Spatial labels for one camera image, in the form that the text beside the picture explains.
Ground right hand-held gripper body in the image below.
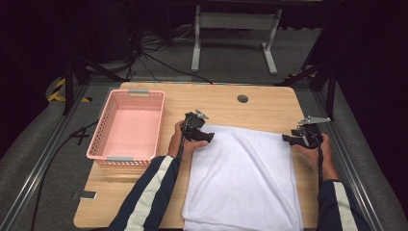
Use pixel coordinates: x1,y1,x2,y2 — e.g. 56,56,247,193
291,115,331,149

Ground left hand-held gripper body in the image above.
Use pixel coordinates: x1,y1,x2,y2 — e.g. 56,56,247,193
181,109,210,141

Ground white blanket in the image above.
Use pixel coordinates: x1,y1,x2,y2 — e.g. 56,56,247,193
181,124,305,231

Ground person's right hand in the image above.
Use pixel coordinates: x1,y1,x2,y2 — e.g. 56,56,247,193
294,134,335,172

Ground person's left hand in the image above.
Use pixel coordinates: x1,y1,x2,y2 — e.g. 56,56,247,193
167,120,209,160

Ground black tripod stand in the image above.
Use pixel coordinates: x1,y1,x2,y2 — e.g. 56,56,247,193
62,54,129,116
273,61,338,122

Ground pink plastic basket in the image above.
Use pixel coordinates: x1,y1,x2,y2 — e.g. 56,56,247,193
86,89,166,168

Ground grey metal stand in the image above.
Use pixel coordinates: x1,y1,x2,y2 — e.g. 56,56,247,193
191,4,283,76

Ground left hand-held gripper cable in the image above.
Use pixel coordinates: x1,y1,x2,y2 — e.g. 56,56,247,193
176,119,189,166

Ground hand-held gripper cable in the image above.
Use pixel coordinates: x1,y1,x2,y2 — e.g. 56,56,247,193
316,141,325,188
176,119,189,166

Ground right hand-held gripper cable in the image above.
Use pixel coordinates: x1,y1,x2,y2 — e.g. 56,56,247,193
316,141,325,188

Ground aluminium floor rail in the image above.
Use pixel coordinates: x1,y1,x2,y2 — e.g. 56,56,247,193
0,83,91,231
312,90,386,231

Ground bundle of black floor cables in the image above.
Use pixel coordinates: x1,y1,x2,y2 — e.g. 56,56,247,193
126,27,214,85

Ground grey metal table bracket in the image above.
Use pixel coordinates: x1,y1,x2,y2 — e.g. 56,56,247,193
70,190,98,200

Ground long black floor cable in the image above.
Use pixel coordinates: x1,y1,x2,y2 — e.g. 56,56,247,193
30,119,99,231

